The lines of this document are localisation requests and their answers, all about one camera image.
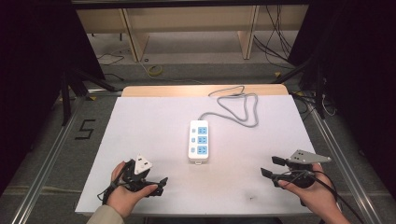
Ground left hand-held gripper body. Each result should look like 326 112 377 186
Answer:
121 153 157 192

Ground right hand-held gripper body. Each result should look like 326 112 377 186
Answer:
275 149 332 189

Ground white power strip blue sockets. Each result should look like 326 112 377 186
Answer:
187 119 210 165

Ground person's left hand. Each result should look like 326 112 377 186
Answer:
106 161 159 219

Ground person's right hand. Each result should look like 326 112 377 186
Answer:
277 163 341 219

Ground white table sheet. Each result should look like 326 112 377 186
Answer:
75 94 318 217

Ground black metal stand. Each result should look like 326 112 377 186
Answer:
273 55 329 120
60 67 119 127

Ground wooden table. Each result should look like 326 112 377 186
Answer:
120 83 290 98

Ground black curtain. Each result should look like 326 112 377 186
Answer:
287 0 396 201
0 0 106 198

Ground yellow tape roll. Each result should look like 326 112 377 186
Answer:
147 63 164 77

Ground wooden shelf unit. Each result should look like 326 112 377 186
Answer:
76 4 310 63

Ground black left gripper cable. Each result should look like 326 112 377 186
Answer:
96 161 129 205

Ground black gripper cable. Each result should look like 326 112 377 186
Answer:
297 169 366 224
96 161 129 205

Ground aluminium floor rail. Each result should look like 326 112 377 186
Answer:
305 98 380 224
10 95 88 224

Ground white cable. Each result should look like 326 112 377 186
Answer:
321 93 338 117

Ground grey power strip cable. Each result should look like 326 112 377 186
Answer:
197 85 260 129

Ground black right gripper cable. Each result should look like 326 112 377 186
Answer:
297 169 366 224

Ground pale floor cable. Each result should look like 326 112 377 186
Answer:
137 60 205 85

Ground thin black floor cable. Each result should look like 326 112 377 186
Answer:
96 51 126 66

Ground bundle of black floor cables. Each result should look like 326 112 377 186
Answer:
252 4 296 70

